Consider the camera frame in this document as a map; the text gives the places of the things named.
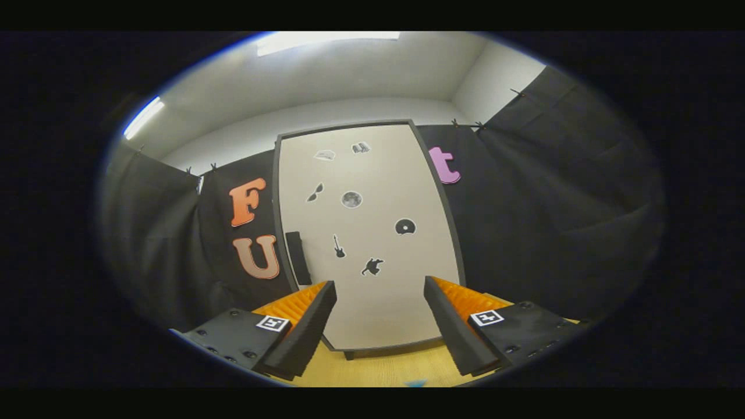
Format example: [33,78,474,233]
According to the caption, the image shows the black backdrop cloth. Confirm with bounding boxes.
[99,64,667,335]

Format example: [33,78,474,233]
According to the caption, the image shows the narrow ceiling light strip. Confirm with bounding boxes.
[123,96,166,141]

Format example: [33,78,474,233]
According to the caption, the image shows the grey cabinet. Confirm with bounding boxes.
[272,119,467,361]

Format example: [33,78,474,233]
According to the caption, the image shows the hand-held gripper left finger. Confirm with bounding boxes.
[172,280,338,382]

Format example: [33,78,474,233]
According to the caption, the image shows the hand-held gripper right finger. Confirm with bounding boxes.
[423,276,591,377]

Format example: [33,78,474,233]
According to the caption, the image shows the black door handle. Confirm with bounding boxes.
[285,231,313,286]

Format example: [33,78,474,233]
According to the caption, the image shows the white cabinet door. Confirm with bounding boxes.
[278,124,460,350]

